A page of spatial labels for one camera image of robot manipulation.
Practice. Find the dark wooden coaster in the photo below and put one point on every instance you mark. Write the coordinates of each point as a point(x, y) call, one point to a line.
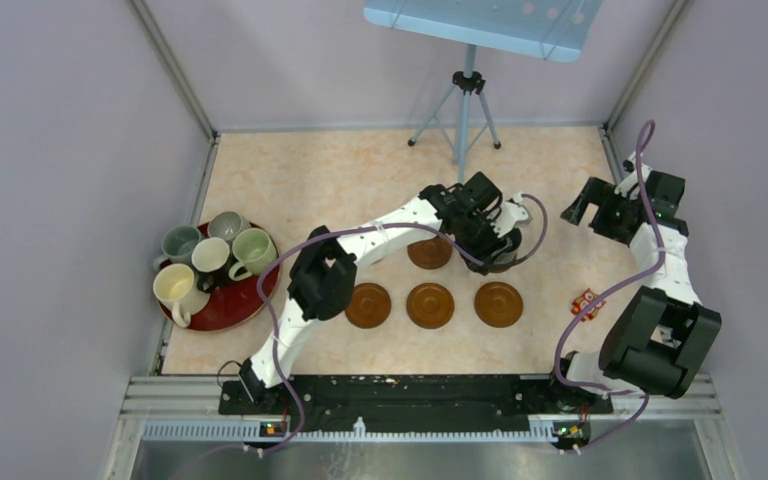
point(430, 305)
point(430, 254)
point(498, 304)
point(370, 306)

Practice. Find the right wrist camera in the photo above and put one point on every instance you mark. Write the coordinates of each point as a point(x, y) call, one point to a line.
point(632, 173)

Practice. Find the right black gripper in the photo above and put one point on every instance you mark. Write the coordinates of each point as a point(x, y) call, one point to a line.
point(605, 196)

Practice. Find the white cup dark inside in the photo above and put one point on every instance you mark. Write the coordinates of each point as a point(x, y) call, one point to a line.
point(211, 261)

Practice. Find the light green mug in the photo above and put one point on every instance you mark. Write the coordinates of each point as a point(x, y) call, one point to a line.
point(253, 251)

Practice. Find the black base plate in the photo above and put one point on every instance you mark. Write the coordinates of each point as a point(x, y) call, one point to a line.
point(412, 403)

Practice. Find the grey ribbed cup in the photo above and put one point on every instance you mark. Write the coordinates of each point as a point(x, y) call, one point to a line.
point(227, 226)

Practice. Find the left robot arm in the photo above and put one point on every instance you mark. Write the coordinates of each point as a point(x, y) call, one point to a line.
point(324, 273)

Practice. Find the grey green mug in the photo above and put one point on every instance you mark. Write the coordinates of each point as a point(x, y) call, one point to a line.
point(177, 246)

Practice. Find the cream mug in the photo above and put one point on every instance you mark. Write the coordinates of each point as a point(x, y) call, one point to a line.
point(176, 288)

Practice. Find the aluminium frame rail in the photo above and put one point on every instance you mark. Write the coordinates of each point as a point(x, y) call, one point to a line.
point(170, 428)

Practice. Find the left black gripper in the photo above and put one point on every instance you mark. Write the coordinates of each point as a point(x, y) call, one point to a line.
point(480, 251)

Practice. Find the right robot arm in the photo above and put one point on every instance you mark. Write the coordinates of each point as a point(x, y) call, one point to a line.
point(662, 337)

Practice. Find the red owl figurine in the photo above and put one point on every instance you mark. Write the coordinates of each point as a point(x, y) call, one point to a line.
point(586, 305)

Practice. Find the red round tray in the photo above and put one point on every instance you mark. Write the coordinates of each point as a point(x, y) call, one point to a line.
point(232, 304)

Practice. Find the dark grey cup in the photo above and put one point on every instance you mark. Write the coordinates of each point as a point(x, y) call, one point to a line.
point(502, 255)

